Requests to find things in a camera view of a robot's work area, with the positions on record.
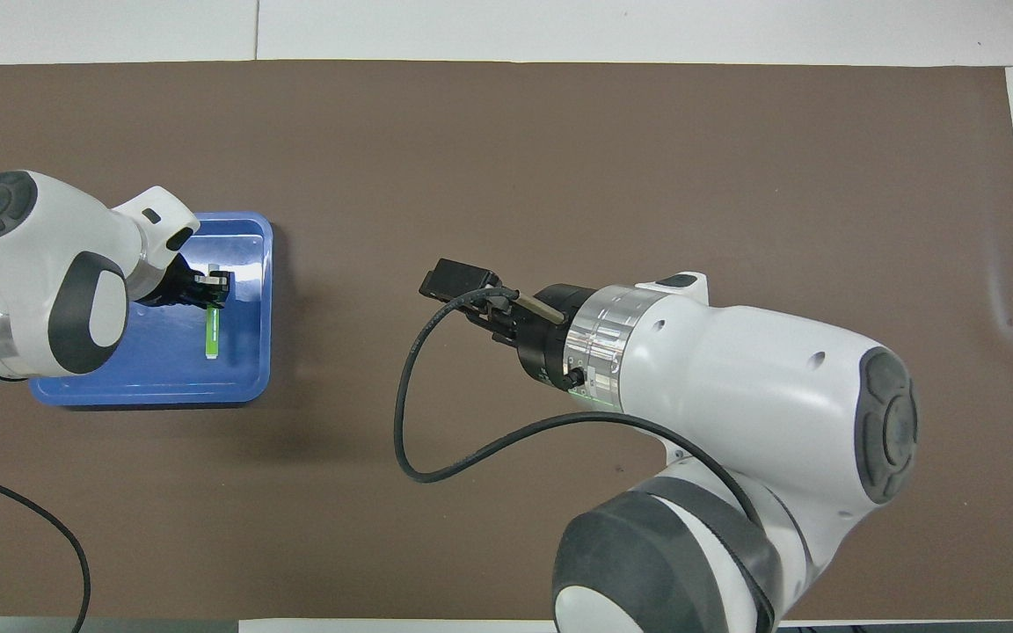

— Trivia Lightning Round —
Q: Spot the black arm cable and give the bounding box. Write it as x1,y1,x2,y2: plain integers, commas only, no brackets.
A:
394,288,776,616
0,466,91,633

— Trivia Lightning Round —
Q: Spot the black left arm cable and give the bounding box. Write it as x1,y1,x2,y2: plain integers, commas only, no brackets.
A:
0,466,91,633

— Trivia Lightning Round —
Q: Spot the green pen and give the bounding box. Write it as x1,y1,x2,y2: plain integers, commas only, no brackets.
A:
204,264,223,361

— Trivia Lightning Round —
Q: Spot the brown table mat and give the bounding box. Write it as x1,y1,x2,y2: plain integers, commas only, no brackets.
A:
0,60,1013,622

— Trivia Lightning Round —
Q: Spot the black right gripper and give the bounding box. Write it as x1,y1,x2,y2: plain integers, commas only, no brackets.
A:
419,258,595,388

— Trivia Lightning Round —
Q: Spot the blue plastic tray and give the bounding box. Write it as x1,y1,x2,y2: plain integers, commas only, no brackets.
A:
29,211,274,407

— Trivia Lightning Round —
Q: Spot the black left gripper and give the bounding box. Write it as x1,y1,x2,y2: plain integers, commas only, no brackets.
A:
142,255,233,309

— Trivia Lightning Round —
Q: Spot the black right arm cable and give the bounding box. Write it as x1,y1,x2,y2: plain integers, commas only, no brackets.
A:
394,288,776,616

